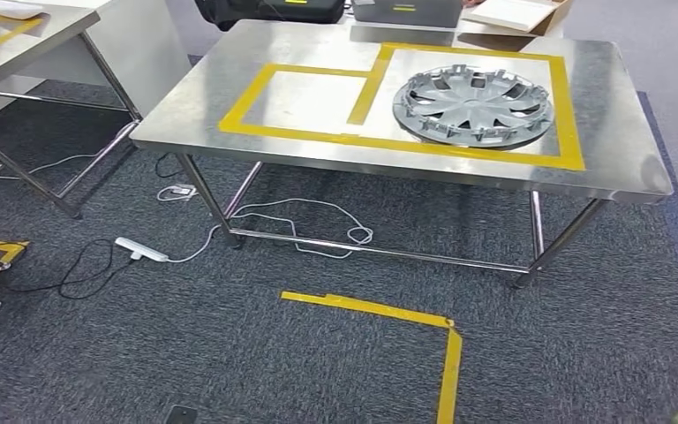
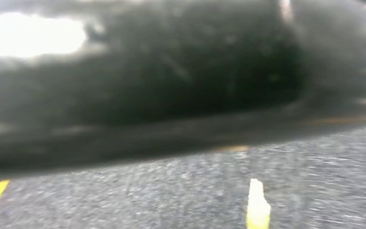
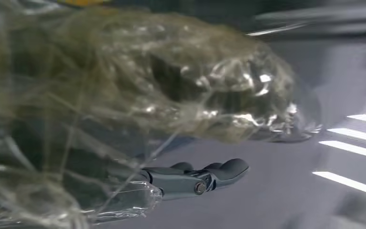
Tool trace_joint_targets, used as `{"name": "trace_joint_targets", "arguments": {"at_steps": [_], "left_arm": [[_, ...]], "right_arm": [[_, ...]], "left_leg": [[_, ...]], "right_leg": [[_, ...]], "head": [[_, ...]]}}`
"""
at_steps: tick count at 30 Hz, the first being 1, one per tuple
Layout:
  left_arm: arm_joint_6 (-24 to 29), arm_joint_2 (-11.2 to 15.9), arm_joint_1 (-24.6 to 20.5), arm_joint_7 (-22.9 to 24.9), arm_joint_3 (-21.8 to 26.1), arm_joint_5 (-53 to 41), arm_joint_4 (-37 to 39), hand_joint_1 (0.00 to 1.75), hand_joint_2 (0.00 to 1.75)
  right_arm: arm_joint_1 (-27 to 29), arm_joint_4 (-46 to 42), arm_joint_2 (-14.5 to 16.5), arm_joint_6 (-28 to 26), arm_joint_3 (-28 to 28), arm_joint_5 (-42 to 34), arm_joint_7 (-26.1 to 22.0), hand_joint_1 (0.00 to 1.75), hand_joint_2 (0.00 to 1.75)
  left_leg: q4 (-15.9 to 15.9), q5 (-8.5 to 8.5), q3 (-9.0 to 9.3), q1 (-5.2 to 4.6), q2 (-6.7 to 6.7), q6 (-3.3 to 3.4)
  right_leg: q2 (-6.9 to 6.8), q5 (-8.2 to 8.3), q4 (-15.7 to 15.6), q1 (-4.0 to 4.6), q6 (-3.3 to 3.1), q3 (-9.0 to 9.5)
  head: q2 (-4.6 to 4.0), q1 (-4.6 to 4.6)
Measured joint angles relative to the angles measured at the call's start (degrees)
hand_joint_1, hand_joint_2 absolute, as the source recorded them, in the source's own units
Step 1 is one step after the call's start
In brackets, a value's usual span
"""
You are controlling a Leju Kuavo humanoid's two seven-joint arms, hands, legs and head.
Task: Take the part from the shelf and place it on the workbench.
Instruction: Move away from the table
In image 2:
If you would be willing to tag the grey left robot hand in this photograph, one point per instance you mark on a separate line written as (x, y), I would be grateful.
(341, 57)

